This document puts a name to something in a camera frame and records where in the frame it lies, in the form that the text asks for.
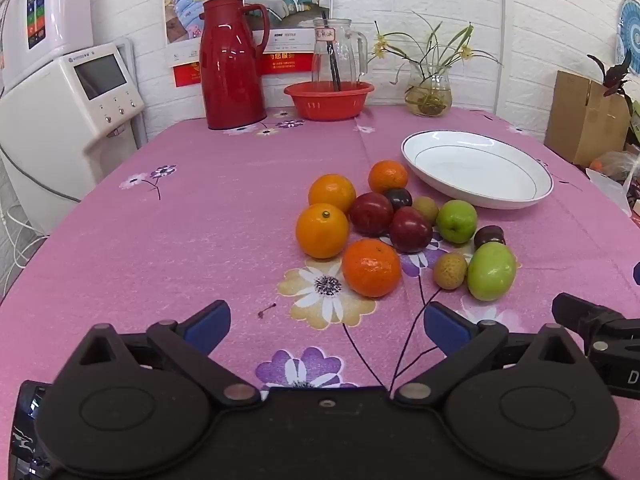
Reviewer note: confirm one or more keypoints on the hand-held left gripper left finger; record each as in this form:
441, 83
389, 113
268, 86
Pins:
210, 327

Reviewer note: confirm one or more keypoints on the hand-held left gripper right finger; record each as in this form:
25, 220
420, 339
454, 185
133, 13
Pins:
445, 327

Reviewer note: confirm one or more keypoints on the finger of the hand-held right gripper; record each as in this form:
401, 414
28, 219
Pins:
575, 312

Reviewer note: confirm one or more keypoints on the small tan round fruit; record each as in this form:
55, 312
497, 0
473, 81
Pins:
450, 271
427, 208

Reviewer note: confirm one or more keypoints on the large green jujube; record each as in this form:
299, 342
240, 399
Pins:
491, 271

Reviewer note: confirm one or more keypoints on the small dark purple plum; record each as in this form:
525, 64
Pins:
489, 235
398, 197

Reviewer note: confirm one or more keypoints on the red apple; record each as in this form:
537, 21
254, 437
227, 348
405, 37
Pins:
371, 213
411, 230

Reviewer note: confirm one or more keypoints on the small green jujube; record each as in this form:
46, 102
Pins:
456, 221

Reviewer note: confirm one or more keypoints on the white plate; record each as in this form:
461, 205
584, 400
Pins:
475, 170

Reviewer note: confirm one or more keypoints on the deep orange mandarin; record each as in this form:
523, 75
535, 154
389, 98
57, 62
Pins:
388, 176
371, 267

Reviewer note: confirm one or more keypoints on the light orange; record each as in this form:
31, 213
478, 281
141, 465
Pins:
322, 230
331, 195

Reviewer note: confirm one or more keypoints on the pink floral tablecloth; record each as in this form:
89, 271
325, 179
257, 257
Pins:
200, 235

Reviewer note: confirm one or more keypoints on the clear plastic bag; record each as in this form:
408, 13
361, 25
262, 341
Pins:
620, 165

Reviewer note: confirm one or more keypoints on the cardboard box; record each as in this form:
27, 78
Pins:
580, 120

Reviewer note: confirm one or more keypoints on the glass vase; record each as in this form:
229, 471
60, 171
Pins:
429, 95

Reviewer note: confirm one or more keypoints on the dark red leafy plant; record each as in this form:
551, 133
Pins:
617, 77

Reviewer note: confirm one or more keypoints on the red plastic basin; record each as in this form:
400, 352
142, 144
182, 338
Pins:
325, 107

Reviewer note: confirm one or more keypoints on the red thermos jug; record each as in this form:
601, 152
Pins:
232, 75

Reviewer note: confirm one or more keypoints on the white appliance with screen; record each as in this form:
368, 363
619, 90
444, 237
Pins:
50, 125

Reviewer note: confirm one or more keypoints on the green orchid plant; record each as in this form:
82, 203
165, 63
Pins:
456, 44

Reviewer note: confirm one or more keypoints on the glass pitcher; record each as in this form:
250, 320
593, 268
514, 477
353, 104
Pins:
350, 55

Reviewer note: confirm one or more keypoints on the black stirring stick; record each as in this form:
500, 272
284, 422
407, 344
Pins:
331, 57

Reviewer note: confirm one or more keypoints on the white pipe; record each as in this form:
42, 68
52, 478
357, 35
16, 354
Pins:
501, 10

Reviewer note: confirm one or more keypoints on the tall white appliance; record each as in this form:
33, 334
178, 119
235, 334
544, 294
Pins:
70, 10

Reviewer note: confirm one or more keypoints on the blue round wall decoration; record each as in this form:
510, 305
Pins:
631, 35

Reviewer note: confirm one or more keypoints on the bedding wall poster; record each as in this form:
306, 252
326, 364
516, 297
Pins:
280, 0

